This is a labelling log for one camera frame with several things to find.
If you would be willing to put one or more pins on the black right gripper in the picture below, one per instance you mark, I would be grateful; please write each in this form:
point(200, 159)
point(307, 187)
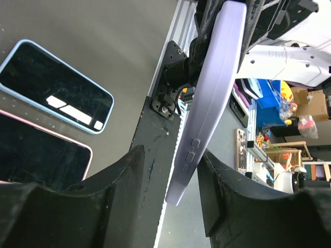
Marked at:
point(272, 19)

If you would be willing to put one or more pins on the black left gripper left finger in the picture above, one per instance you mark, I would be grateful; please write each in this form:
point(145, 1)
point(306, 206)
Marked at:
point(101, 211)

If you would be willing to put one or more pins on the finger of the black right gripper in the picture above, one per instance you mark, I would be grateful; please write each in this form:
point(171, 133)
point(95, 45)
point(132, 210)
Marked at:
point(204, 17)

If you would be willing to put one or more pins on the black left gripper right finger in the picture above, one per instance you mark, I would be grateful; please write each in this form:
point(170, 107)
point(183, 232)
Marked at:
point(239, 212)

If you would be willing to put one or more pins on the lilac phone case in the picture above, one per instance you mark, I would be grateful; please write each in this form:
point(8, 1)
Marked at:
point(212, 92)

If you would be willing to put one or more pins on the black smartphone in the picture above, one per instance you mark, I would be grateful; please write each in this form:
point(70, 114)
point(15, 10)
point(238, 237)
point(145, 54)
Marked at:
point(38, 155)

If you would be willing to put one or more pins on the pink phone case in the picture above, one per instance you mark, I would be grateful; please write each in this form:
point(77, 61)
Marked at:
point(88, 155)

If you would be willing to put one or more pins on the light blue phone case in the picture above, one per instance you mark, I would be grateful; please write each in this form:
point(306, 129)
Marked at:
point(108, 108)

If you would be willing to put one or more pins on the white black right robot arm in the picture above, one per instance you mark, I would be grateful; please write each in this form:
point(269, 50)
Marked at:
point(272, 40)

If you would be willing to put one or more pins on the gold phone on floor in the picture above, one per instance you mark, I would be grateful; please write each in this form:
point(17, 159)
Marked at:
point(241, 151)

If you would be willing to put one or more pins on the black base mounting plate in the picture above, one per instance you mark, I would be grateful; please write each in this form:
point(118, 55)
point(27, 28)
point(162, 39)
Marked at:
point(155, 168)

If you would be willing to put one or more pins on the blue plastic storage bin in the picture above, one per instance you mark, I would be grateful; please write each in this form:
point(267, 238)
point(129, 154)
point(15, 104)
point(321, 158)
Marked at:
point(268, 114)

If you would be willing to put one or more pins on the brown cardboard box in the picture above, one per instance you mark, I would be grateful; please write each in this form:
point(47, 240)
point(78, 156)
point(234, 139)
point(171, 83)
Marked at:
point(311, 103)

